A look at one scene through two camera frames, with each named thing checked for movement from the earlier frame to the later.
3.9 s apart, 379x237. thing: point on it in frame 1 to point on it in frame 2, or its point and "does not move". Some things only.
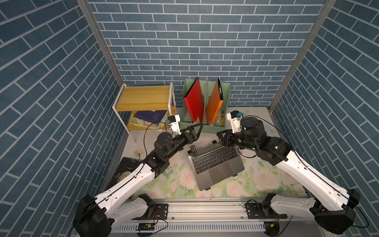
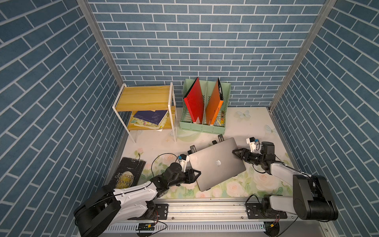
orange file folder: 214,105 does not move
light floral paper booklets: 141,123 does not move
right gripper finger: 223,135 to 238,152
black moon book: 126,166 does not move
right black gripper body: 236,139 to 252,157
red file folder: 194,100 does not move
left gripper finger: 191,129 to 195,178
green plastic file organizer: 207,87 does not move
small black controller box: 146,226 does not move
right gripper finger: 227,132 to 237,150
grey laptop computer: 215,164 does not move
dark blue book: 155,117 does not move
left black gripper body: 182,140 to 187,179
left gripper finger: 197,136 to 192,173
